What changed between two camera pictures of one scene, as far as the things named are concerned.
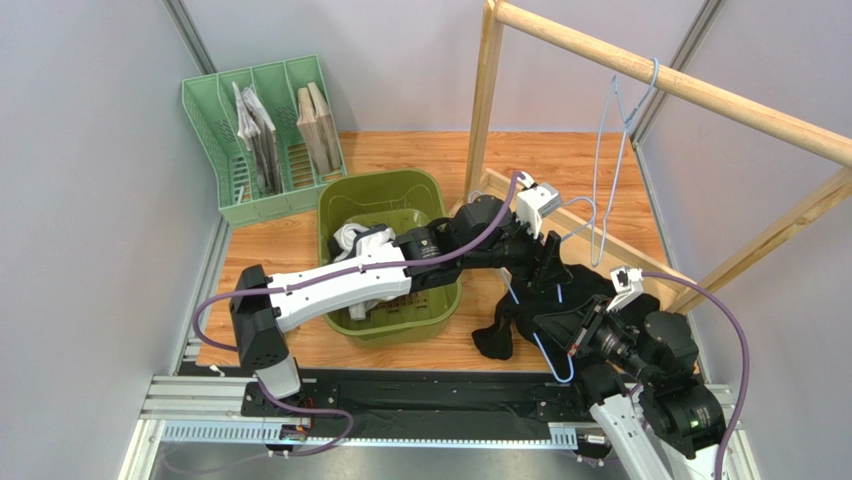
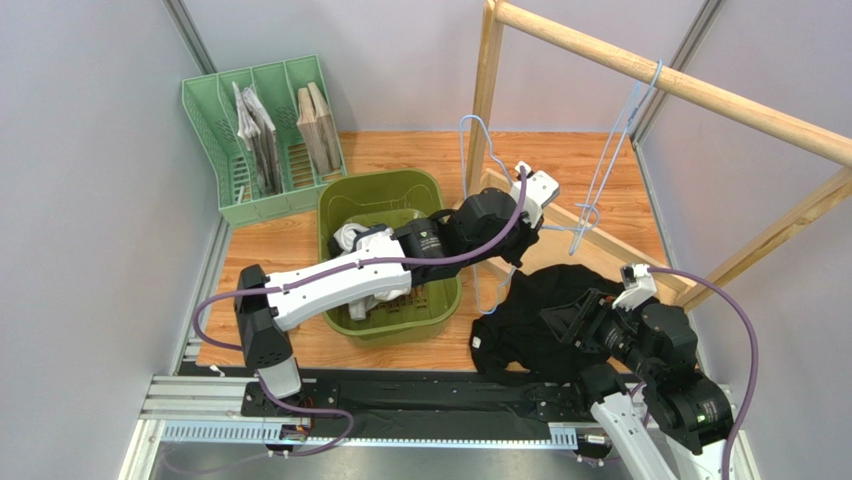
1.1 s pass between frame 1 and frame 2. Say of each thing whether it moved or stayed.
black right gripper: stayed
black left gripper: moved
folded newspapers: stayed
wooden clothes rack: stayed
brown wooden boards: stayed
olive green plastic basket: stayed
